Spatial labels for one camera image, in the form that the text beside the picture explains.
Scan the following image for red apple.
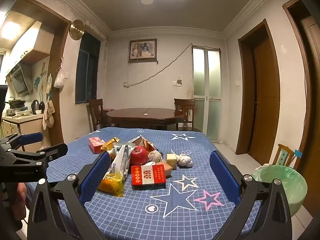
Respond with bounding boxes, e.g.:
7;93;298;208
130;145;148;166

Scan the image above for brown wooden door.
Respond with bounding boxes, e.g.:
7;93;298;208
237;19;280;155
282;0;320;178

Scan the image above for hanging white plastic bag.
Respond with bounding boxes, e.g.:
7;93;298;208
54;57;65;89

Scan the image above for person's left hand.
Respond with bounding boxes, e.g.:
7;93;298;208
16;182;28;222

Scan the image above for hanging kitchen cloths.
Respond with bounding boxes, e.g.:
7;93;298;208
42;100;56;130

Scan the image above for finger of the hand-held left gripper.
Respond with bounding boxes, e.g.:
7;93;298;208
5;132;44;151
7;143;69;167

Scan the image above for wall cable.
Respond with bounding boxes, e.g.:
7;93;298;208
124;44;193;88

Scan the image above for range hood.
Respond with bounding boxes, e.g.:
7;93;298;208
5;62;33;97

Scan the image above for red and gold box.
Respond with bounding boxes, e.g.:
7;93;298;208
131;164;167;187

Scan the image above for kitchen ceiling light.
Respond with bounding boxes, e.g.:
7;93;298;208
0;21;20;40

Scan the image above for green-lined trash bin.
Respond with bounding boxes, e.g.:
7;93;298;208
251;164;308;218

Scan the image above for yellow plastic wrapper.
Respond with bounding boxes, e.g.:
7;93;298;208
97;172;125;197

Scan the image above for white face mask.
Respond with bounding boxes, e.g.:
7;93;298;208
171;150;193;168

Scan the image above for dark wooden chair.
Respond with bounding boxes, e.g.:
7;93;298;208
87;99;112;132
174;98;202;133

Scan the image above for orange striped carton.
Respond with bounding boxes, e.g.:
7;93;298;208
135;135;158;153

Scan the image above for black wok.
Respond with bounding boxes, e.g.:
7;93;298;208
9;97;27;108

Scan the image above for kitchen counter cabinet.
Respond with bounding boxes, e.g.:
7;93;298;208
1;114;46;150

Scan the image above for crumpled paper ball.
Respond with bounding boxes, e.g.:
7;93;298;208
148;150;163;163

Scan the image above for round dark wooden table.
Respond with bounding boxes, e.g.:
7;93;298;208
106;108;185;130

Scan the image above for salmon orange block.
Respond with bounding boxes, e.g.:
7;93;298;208
156;162;173;178

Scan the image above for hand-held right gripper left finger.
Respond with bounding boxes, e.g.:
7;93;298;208
27;151;112;240

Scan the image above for dark kettle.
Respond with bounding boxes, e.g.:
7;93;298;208
31;99;41;115

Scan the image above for kitchen wall cabinet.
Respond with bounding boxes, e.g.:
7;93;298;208
21;21;54;64

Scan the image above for framed wall picture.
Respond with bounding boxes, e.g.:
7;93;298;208
128;38;158;63

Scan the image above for gold wall clock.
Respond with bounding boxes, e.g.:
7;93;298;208
69;19;85;40

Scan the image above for small wooden chair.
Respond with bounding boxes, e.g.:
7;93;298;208
272;144;303;167

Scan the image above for brown and beige box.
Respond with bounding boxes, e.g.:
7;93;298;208
101;137;121;153

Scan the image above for frosted glass door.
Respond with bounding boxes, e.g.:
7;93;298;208
191;45;222;142

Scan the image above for long white carton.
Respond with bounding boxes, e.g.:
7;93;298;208
110;144;132;179

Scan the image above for blue star-print tablecloth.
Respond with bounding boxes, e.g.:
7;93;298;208
25;127;269;240

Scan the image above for dark window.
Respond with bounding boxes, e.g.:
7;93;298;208
75;30;101;105

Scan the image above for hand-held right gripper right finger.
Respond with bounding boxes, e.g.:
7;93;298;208
209;151;292;240

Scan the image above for yellow sponge block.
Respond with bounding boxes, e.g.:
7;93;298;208
166;154;177;170

